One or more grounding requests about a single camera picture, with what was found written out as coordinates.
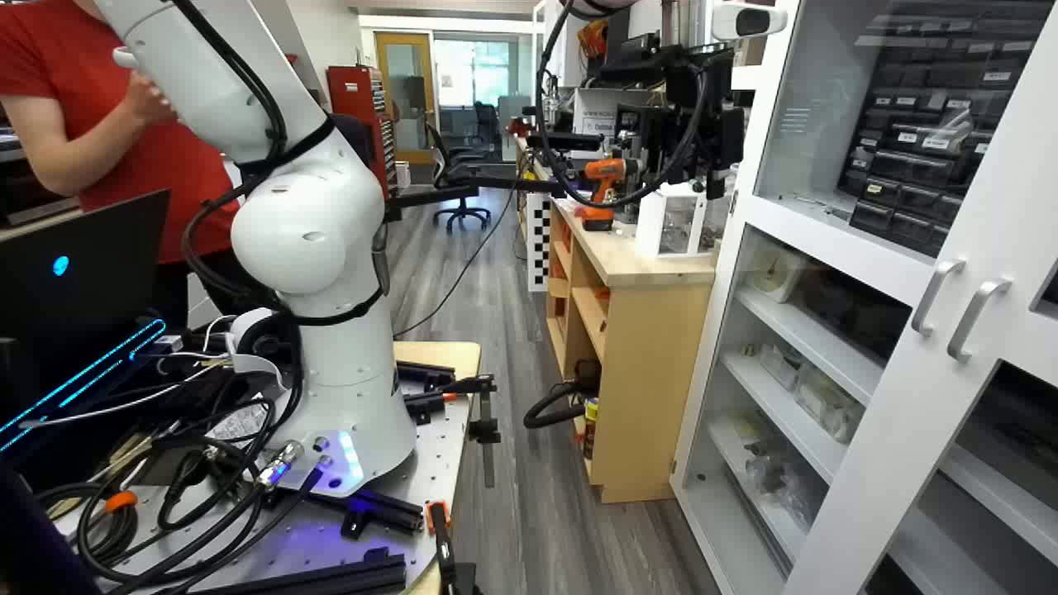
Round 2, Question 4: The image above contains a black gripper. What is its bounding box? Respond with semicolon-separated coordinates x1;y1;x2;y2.
634;43;755;171

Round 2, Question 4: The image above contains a silver door handle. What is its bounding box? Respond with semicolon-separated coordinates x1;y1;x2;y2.
910;254;967;337
942;274;1019;364

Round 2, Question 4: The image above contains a white glass cabinet door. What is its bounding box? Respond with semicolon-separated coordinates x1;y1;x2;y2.
668;0;1058;595
828;64;1058;595

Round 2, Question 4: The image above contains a bare person forearm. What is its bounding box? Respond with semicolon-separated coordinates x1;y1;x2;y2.
0;93;167;198

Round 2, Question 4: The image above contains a wooden framed glass door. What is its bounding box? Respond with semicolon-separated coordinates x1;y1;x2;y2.
374;31;439;169

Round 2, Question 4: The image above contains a red tool cabinet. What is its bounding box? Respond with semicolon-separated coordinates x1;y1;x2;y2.
325;64;389;194

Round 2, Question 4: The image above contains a bare person hand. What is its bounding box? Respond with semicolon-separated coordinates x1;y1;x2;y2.
115;71;178;133

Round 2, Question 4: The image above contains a small white box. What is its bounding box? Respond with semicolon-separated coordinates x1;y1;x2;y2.
634;178;709;262

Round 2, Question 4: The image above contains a white tape roll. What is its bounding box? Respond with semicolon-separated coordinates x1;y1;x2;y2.
757;247;821;308

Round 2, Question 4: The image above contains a checkerboard calibration board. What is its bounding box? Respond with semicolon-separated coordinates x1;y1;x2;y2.
524;188;554;295

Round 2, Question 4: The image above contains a black desk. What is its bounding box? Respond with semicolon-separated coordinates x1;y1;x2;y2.
383;158;564;211

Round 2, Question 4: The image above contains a black parts drawer organizer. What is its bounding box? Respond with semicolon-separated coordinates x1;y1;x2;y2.
839;0;1055;259

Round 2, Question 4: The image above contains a black office chair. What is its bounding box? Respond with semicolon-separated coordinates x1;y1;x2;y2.
422;124;498;234

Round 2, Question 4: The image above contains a light wooden shelf unit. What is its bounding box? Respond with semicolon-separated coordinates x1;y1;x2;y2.
542;194;719;506

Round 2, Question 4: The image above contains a small bottles clutter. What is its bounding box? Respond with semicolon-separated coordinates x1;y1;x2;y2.
738;433;828;523

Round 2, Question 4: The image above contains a black table clamp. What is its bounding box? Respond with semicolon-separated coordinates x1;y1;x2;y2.
392;361;506;491

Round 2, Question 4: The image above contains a white curved plastic part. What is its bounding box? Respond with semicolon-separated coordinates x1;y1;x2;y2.
226;303;292;385

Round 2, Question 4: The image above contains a person in red shirt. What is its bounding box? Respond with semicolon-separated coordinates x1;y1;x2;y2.
0;0;242;269

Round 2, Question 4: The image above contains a black aluminium extrusion bar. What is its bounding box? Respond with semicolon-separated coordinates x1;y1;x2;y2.
190;547;411;595

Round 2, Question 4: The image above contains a black computer monitor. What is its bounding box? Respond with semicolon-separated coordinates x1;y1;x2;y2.
0;188;175;333

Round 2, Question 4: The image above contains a black box with blue trim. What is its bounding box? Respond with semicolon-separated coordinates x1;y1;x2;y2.
0;313;172;457

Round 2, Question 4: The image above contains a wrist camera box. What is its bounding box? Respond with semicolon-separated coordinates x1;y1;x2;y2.
707;3;791;43

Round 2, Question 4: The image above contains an orange cordless drill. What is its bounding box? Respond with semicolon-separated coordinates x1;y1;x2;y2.
575;156;634;234

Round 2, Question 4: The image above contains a white cabinet frame with shelves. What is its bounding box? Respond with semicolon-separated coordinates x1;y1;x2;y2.
663;0;1058;595

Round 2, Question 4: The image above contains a black hose loop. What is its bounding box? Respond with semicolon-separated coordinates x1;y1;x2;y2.
520;376;603;433

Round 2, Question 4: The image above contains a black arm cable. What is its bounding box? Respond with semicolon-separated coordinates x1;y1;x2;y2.
167;0;715;329

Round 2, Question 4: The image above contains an orange handled clamp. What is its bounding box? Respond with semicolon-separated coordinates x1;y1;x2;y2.
422;500;482;595

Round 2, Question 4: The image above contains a thick black cable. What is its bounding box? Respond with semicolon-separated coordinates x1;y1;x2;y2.
63;433;325;591

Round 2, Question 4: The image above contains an orange tipped black cable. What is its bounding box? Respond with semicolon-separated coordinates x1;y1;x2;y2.
37;482;144;556

